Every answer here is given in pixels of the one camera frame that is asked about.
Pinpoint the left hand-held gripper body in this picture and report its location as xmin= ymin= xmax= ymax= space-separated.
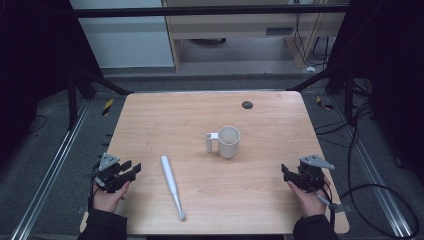
xmin=92 ymin=152 xmax=134 ymax=194

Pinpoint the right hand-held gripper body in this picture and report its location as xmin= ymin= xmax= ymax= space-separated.
xmin=297 ymin=154 xmax=336 ymax=194

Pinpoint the white electric toothbrush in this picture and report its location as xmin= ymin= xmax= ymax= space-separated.
xmin=160 ymin=155 xmax=187 ymax=222

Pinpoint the white cup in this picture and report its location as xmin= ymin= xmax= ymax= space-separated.
xmin=204 ymin=125 xmax=242 ymax=159

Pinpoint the person's left hand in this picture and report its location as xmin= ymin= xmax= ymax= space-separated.
xmin=92 ymin=180 xmax=132 ymax=214

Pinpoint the person's right hand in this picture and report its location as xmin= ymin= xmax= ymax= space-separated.
xmin=287 ymin=177 xmax=332 ymax=219

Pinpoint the yellow black tape strip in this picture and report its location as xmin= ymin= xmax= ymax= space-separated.
xmin=101 ymin=98 xmax=115 ymax=117
xmin=315 ymin=95 xmax=334 ymax=111

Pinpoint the black metal stand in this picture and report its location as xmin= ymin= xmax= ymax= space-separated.
xmin=287 ymin=63 xmax=358 ymax=125
xmin=65 ymin=65 xmax=134 ymax=131

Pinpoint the white cabinet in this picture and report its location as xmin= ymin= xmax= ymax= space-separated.
xmin=69 ymin=0 xmax=176 ymax=70

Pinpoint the light wooden desk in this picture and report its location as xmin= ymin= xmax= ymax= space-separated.
xmin=161 ymin=0 xmax=351 ymax=72

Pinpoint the black metal crossbar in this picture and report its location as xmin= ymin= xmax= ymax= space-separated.
xmin=71 ymin=5 xmax=349 ymax=19

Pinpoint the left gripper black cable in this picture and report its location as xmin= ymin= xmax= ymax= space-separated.
xmin=87 ymin=162 xmax=102 ymax=212

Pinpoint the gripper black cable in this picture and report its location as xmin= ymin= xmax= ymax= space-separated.
xmin=87 ymin=162 xmax=102 ymax=212
xmin=315 ymin=183 xmax=420 ymax=240

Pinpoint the aluminium floor rail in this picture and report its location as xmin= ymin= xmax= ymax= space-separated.
xmin=329 ymin=96 xmax=414 ymax=238
xmin=9 ymin=99 xmax=92 ymax=240

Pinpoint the thin black floor cable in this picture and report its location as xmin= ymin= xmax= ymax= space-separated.
xmin=28 ymin=114 xmax=48 ymax=135

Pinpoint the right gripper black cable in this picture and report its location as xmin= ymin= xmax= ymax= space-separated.
xmin=315 ymin=183 xmax=420 ymax=240

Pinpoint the bundle of black cables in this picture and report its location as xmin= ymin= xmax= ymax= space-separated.
xmin=293 ymin=12 xmax=336 ymax=68

